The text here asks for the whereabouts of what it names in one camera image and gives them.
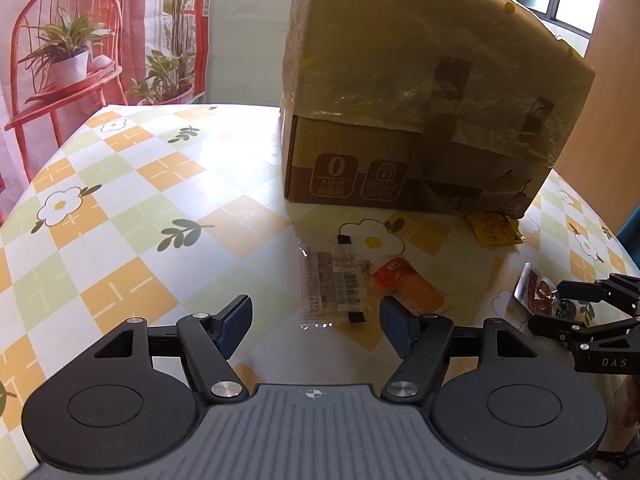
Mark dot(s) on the printed room backdrop cloth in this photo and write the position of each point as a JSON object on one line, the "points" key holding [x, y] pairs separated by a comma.
{"points": [[100, 35]]}

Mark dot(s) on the small orange red sachet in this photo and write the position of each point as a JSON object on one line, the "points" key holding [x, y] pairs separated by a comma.
{"points": [[407, 285]]}

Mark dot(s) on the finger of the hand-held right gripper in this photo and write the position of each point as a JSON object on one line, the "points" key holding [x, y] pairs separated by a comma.
{"points": [[595, 290], [570, 327]]}

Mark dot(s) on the clear packet with white label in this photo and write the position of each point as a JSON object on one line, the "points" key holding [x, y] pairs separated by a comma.
{"points": [[332, 280]]}

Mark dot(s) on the checkered floral tablecloth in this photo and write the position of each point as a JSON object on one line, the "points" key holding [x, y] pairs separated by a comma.
{"points": [[150, 200]]}

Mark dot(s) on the wooden door frame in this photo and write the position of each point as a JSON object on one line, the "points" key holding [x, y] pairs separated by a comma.
{"points": [[600, 125]]}

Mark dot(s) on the small yellow snack packet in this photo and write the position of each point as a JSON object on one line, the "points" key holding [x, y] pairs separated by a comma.
{"points": [[495, 230]]}

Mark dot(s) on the red brown snack packet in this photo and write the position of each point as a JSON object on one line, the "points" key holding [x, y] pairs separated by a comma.
{"points": [[532, 287]]}

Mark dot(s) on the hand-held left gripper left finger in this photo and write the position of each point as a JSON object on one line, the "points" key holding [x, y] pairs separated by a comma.
{"points": [[235, 322]]}

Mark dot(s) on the brown cardboard box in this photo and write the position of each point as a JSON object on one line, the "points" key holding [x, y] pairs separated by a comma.
{"points": [[425, 100]]}

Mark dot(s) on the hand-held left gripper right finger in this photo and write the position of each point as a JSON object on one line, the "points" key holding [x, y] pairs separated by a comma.
{"points": [[397, 325]]}

